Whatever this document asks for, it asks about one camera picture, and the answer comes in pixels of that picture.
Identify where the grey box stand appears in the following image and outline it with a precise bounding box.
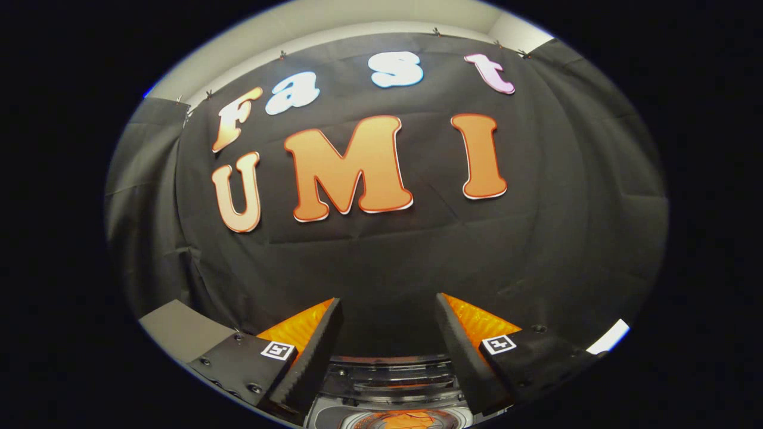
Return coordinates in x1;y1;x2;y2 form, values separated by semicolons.
138;300;237;363

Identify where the dark grey washing machine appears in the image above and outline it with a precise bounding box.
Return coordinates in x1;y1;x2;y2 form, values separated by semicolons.
304;355;477;429

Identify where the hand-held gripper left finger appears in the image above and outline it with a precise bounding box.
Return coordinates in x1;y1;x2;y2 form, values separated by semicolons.
188;298;345;425

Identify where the dark transparent washing machine lid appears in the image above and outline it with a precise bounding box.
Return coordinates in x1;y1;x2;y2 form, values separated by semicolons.
325;356;464;407

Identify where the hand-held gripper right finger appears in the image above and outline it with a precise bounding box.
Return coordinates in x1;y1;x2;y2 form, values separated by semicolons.
433;292;606;418

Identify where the yellow orange polo shirt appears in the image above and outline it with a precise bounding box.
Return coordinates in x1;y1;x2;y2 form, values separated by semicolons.
379;410;439;429

